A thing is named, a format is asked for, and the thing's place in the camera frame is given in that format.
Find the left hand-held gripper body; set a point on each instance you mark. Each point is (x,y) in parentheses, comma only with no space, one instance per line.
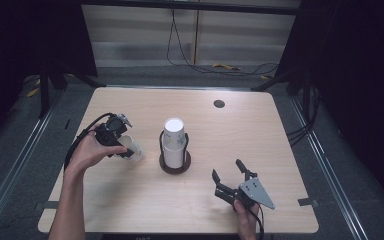
(108,133)

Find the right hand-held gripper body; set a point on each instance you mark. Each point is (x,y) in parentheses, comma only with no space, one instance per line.
(255,193)

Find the single floral paper cup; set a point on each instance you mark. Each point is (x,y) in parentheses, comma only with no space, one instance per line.
(136,149)

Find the stack of white paper cups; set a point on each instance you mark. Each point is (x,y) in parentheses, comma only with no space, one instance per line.
(174,146)

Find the person's right hand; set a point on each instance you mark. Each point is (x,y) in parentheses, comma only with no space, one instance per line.
(246,218)

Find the person's left hand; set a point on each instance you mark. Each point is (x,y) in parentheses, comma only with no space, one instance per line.
(86,151)

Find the grey tape strip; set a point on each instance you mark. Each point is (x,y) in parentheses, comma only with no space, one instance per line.
(308,202)
(48,205)

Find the round brown table grommet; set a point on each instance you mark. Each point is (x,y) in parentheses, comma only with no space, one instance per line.
(219,103)

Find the black metal stand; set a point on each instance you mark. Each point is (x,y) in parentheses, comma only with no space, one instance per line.
(305,90)
(44,93)

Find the yellow floor scrap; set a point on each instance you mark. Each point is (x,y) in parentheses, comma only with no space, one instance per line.
(265,77)
(226,66)
(32,92)

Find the metal desk leg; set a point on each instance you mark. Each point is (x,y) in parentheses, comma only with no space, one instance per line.
(196,36)

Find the dark office desk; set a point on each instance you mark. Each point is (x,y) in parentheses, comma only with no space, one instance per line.
(186,6)

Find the aluminium floor rail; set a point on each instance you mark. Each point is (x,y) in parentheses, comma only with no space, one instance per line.
(326,160)
(20,156)

